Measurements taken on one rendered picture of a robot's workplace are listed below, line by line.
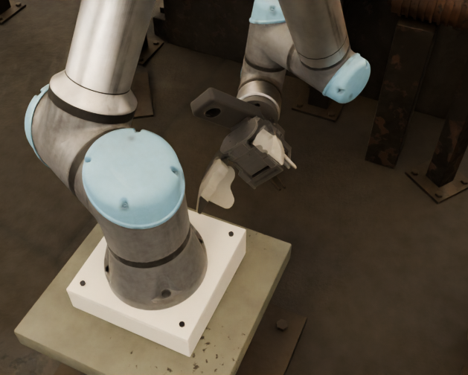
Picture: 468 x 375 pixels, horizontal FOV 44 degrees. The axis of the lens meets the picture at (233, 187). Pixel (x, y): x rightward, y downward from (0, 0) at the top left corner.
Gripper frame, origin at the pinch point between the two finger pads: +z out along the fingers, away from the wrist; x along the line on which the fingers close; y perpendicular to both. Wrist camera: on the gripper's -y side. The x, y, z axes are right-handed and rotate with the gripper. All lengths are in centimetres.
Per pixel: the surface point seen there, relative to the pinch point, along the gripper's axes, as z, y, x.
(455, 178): -59, 65, -8
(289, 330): -11.0, 41.3, 23.9
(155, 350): 12.6, 9.1, 21.3
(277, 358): -4.9, 40.5, 25.9
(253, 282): -0.3, 16.7, 10.9
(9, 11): -120, -37, 90
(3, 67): -91, -27, 86
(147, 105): -77, 7, 51
